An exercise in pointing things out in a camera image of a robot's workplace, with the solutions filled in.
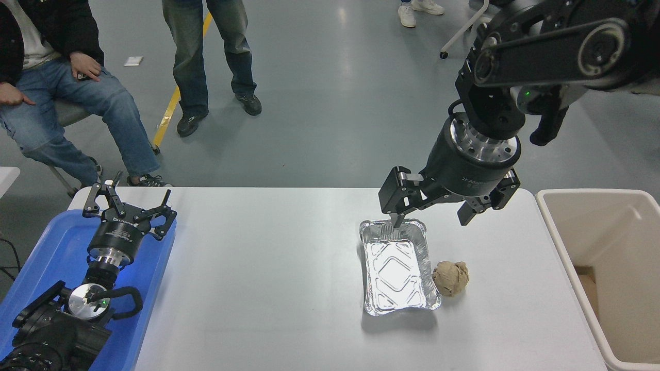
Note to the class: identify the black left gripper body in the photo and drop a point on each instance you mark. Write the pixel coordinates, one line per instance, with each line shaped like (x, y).
(120, 229)

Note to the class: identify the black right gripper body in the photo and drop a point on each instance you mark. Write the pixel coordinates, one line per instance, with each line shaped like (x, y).
(466, 172)

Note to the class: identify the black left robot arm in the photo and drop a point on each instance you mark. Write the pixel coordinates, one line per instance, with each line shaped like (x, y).
(51, 340)

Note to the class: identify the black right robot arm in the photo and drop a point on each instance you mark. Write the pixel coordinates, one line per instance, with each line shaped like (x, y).
(546, 51)

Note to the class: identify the person's left hand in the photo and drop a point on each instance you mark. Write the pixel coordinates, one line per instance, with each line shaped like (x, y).
(85, 66)

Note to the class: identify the person's right hand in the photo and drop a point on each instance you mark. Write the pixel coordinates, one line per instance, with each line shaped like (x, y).
(13, 95)

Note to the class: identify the blue plastic tray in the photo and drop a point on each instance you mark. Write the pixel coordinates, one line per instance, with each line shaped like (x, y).
(56, 242)

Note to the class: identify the silver foil tray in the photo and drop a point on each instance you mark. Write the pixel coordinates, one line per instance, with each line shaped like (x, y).
(394, 268)

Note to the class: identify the crumpled tan paper ball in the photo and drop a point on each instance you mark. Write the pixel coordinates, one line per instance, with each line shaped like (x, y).
(451, 279)

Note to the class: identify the person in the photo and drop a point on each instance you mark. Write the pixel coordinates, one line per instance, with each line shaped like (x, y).
(191, 62)
(103, 103)
(407, 14)

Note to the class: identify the grey metal-legged chair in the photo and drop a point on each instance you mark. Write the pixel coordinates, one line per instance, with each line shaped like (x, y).
(72, 111)

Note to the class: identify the yellow floor tape line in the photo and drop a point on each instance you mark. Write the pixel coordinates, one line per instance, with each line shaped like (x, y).
(165, 121)

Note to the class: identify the small white side table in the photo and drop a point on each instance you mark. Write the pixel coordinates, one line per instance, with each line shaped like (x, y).
(7, 178)

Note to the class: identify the white wheeled chair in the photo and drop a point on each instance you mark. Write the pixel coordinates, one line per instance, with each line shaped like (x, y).
(464, 30)

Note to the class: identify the large pale plastic bin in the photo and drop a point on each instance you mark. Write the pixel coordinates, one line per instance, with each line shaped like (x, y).
(624, 319)

